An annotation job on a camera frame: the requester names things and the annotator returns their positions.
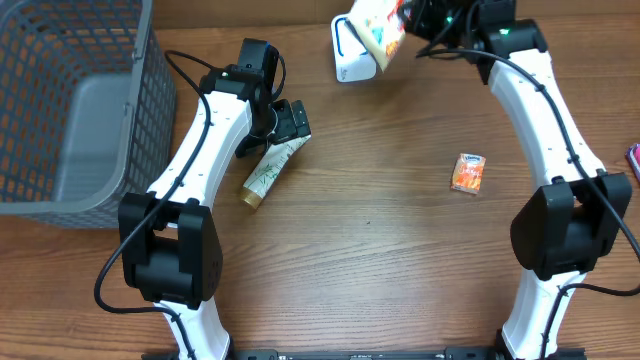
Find white gold-capped cream tube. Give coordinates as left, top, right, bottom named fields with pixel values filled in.
left=239, top=135, right=311, bottom=210

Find beige snack bag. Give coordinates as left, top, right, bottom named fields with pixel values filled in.
left=347, top=0, right=405, bottom=72

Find purple red sachet pack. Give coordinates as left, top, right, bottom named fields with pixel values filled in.
left=625, top=143, right=640, bottom=182

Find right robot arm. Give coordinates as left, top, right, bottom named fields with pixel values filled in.
left=398, top=0, right=632, bottom=359

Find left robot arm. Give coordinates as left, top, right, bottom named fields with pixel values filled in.
left=117, top=65, right=311, bottom=359

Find white barcode scanner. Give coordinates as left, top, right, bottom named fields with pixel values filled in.
left=330, top=14, right=377, bottom=83

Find grey plastic mesh basket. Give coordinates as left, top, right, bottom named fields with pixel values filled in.
left=1, top=0, right=176, bottom=228

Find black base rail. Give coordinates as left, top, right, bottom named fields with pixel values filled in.
left=142, top=347, right=589, bottom=360

